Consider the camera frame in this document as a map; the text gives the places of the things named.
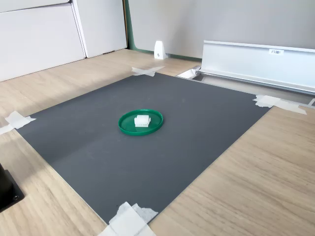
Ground wide white board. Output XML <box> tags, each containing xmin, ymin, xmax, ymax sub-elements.
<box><xmin>0</xmin><ymin>0</ymin><xmax>87</xmax><ymax>82</ymax></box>

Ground silver cable duct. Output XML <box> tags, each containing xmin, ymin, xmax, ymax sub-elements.
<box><xmin>176</xmin><ymin>40</ymin><xmax>315</xmax><ymax>109</ymax></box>

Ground round green lid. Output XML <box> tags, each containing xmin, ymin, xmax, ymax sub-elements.
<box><xmin>118</xmin><ymin>108</ymin><xmax>165</xmax><ymax>136</ymax></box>

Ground small white bracket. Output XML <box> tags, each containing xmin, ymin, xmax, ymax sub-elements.
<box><xmin>154</xmin><ymin>40</ymin><xmax>167</xmax><ymax>60</ymax></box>

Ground dark grey mat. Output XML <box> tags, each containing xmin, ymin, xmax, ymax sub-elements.
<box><xmin>17</xmin><ymin>72</ymin><xmax>274</xmax><ymax>226</ymax></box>

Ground grey partition panel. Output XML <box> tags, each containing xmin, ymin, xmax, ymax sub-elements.
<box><xmin>127</xmin><ymin>0</ymin><xmax>315</xmax><ymax>59</ymax></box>

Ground small white plastic terminal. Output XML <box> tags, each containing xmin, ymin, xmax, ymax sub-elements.
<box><xmin>134</xmin><ymin>115</ymin><xmax>152</xmax><ymax>128</ymax></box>

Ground narrow white board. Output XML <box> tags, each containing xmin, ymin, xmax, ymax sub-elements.
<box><xmin>73</xmin><ymin>0</ymin><xmax>128</xmax><ymax>59</ymax></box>

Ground white tape piece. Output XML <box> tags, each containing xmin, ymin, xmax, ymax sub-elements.
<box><xmin>0</xmin><ymin>110</ymin><xmax>36</xmax><ymax>135</ymax></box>
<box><xmin>131</xmin><ymin>66</ymin><xmax>166</xmax><ymax>77</ymax></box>
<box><xmin>97</xmin><ymin>201</ymin><xmax>159</xmax><ymax>236</ymax></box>
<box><xmin>252</xmin><ymin>94</ymin><xmax>307</xmax><ymax>115</ymax></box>

